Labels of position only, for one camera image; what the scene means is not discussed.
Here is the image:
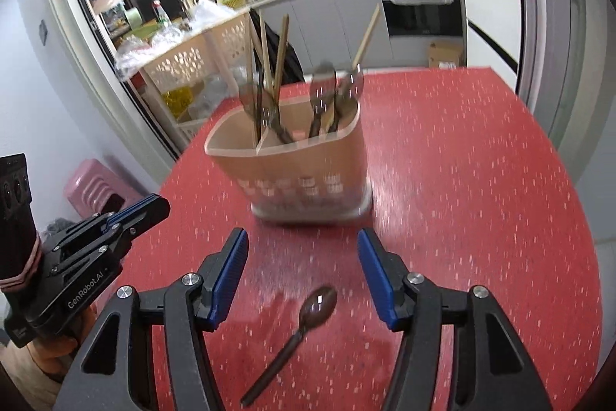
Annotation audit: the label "pink plastic stool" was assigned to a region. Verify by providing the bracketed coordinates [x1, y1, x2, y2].
[64, 158, 141, 220]

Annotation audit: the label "person's left forearm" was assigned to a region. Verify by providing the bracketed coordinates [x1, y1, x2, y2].
[0, 344, 65, 411]

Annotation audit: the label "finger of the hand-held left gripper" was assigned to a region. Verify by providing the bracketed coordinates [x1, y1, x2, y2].
[49, 225, 142, 280]
[45, 193, 171, 251]

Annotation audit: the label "clear plastic bags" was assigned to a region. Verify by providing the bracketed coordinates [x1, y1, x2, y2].
[114, 30, 151, 81]

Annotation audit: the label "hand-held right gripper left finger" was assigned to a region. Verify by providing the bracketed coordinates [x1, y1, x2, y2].
[55, 227, 251, 411]

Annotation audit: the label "person's left hand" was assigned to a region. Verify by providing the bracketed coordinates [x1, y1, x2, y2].
[28, 333, 82, 384]

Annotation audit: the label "dark brown spoon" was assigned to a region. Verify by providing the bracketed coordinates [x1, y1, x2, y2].
[336, 63, 367, 129]
[307, 63, 339, 139]
[239, 284, 339, 408]

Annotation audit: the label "dark chopstick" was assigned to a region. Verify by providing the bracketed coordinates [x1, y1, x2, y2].
[253, 68, 265, 150]

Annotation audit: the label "white perforated storage trolley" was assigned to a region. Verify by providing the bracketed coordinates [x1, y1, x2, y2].
[139, 10, 257, 143]

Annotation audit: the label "yellow oil bottle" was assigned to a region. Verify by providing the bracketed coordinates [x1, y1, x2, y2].
[162, 85, 194, 114]

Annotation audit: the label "cardboard box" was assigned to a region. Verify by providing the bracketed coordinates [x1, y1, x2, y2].
[428, 40, 467, 71]

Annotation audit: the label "black fabric bag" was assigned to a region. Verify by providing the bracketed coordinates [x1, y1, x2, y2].
[262, 22, 307, 87]

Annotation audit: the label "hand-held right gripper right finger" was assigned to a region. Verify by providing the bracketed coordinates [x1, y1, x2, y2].
[356, 228, 554, 411]

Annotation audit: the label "red-capped bottle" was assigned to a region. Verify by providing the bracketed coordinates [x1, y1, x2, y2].
[151, 0, 172, 27]

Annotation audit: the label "black built-in oven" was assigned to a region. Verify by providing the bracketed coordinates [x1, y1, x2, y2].
[377, 0, 464, 39]

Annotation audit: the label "beige plastic utensil holder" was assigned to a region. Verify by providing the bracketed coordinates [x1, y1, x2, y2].
[204, 99, 375, 227]

